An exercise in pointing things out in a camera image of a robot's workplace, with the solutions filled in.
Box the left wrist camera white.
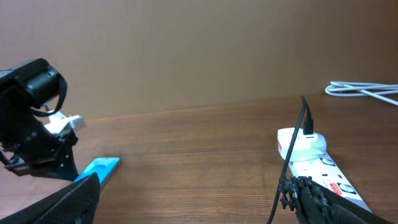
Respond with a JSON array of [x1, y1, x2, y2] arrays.
[[44, 112, 86, 134]]

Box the black USB charging cable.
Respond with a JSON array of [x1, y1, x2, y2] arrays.
[[266, 95, 315, 224]]

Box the teal Galaxy smartphone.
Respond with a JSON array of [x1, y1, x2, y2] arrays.
[[73, 157, 121, 189]]

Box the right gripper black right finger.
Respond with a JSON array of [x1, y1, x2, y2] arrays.
[[279, 176, 392, 224]]

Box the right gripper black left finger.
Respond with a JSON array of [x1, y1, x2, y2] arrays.
[[1, 172, 100, 224]]

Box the white charger adapter plug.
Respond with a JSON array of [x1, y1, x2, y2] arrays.
[[277, 128, 327, 162]]

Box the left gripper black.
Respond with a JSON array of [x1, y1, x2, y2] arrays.
[[1, 116, 78, 181]]

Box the white power strip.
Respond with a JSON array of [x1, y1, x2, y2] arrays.
[[289, 152, 369, 210]]

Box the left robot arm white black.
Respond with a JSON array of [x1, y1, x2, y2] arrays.
[[1, 58, 78, 181]]

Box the white power strip cord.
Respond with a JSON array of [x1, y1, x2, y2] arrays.
[[325, 81, 398, 107]]

